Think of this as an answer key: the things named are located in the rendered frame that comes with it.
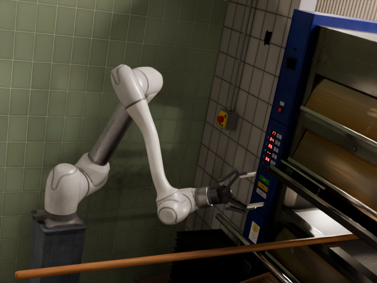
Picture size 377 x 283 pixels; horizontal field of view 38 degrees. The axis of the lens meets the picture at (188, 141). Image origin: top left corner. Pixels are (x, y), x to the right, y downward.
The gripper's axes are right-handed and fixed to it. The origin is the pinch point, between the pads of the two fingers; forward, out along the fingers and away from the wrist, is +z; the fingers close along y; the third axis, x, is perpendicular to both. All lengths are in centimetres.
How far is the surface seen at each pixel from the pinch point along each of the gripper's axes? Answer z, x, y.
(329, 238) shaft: 21.3, -22.8, 36.6
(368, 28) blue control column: 55, -75, -47
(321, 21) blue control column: 36, -55, -57
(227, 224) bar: -21.4, -14.9, 20.0
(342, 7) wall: 36, -490, -43
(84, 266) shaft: -54, 55, 0
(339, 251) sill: 25, -18, 41
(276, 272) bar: 3.0, 14.2, 30.8
